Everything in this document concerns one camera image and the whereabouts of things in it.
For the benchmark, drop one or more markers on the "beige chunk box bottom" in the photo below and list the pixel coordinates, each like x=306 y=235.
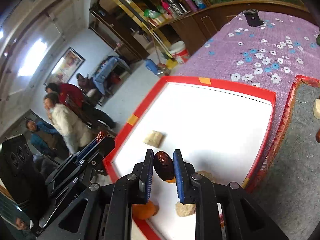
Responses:
x=184 y=210

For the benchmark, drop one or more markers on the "person in red jacket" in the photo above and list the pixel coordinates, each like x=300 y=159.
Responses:
x=72 y=97

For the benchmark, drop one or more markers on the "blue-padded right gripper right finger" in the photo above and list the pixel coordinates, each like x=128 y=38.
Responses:
x=187 y=193

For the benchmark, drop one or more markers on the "green leafy vegetable bunch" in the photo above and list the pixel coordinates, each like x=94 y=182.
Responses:
x=318 y=40

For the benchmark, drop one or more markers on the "purple floral tablecloth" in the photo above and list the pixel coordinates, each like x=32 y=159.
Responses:
x=269 y=57

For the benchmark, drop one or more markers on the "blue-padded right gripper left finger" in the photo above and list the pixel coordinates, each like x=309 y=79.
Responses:
x=145 y=178

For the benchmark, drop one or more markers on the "blue covered table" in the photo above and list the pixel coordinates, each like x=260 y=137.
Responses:
x=104 y=70

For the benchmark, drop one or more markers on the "person in blue jacket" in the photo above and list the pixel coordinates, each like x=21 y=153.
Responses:
x=46 y=139

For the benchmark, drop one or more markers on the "grey felt mat red border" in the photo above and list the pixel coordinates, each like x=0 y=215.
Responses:
x=286 y=185

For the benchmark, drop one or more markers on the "red box white inside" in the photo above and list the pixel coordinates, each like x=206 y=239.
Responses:
x=220 y=127

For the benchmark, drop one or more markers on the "black cylindrical holder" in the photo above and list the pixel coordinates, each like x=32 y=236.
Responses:
x=252 y=17

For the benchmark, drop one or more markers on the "beige chunk left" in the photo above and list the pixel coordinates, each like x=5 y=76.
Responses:
x=316 y=109

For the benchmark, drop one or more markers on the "blue jug on floor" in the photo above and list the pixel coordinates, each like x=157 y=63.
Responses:
x=151 y=66

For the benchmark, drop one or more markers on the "person in white jacket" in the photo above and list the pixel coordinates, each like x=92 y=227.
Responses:
x=74 y=131

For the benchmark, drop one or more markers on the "beige chunk in box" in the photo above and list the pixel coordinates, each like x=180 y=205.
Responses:
x=154 y=139

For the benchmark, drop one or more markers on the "orange fruit in box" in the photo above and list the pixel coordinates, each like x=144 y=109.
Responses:
x=144 y=211

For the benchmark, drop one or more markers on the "framed wall picture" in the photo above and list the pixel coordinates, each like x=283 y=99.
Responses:
x=65 y=67

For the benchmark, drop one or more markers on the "dark wooden cabinet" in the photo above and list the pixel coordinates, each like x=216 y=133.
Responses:
x=194 y=21

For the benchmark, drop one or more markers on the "red date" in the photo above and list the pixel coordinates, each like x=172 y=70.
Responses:
x=101 y=135
x=318 y=136
x=164 y=166

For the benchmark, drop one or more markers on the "white red bucket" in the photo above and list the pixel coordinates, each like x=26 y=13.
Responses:
x=179 y=51

